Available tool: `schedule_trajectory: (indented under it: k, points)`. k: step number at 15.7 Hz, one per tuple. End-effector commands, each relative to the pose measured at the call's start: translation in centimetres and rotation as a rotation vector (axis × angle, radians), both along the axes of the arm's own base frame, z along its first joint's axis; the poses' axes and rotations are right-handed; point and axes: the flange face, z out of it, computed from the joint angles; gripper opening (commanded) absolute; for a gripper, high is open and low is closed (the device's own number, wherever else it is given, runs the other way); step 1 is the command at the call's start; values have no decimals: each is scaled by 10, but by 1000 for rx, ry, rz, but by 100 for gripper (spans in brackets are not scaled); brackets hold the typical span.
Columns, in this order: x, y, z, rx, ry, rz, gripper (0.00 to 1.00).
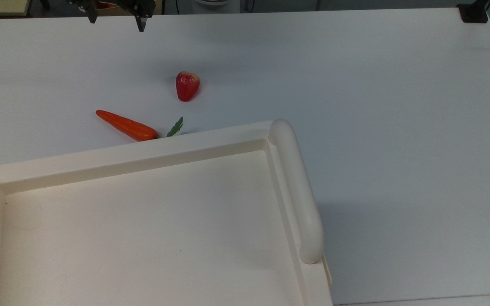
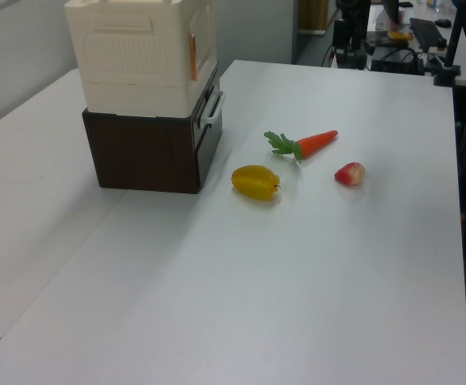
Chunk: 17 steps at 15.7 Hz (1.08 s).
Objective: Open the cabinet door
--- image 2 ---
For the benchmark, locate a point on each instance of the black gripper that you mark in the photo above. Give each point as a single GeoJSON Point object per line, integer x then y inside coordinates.
{"type": "Point", "coordinates": [353, 9]}

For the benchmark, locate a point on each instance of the black camera pole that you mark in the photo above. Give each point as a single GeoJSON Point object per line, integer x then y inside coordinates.
{"type": "Point", "coordinates": [455, 32]}

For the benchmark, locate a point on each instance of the black electronics box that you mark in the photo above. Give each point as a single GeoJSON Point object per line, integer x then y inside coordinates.
{"type": "Point", "coordinates": [397, 62]}

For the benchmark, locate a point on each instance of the yellow toy starfruit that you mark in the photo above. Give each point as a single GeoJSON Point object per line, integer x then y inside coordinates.
{"type": "Point", "coordinates": [254, 182]}

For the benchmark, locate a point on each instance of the black computer mouse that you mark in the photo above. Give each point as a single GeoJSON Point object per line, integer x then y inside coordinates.
{"type": "Point", "coordinates": [443, 22]}

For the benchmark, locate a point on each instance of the black control box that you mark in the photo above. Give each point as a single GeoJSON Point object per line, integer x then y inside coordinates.
{"type": "Point", "coordinates": [351, 60]}

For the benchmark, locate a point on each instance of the cream plastic cabinet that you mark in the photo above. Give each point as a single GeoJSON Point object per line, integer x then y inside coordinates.
{"type": "Point", "coordinates": [132, 60]}

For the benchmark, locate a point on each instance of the black keyboard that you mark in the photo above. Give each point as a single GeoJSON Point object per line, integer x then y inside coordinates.
{"type": "Point", "coordinates": [427, 34]}

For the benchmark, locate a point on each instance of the black pole clamp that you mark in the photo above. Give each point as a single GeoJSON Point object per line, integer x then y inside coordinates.
{"type": "Point", "coordinates": [447, 75]}

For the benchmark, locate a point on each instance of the orange toy carrot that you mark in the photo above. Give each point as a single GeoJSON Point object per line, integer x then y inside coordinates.
{"type": "Point", "coordinates": [314, 143]}

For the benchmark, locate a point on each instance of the cream cabinet door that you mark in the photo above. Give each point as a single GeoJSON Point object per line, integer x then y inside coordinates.
{"type": "Point", "coordinates": [204, 36]}

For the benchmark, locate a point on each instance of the wooden panel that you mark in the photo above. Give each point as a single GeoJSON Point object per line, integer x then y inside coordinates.
{"type": "Point", "coordinates": [313, 16]}

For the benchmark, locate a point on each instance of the black drawer front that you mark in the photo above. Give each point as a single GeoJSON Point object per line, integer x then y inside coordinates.
{"type": "Point", "coordinates": [210, 140]}

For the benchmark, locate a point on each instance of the yellow object on desk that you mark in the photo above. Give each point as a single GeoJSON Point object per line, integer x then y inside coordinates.
{"type": "Point", "coordinates": [399, 36]}

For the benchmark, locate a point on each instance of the red toy peach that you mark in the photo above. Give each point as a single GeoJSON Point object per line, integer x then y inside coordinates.
{"type": "Point", "coordinates": [351, 173]}

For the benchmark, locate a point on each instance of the dark brown drawer box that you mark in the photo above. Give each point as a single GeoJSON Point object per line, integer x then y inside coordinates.
{"type": "Point", "coordinates": [140, 156]}

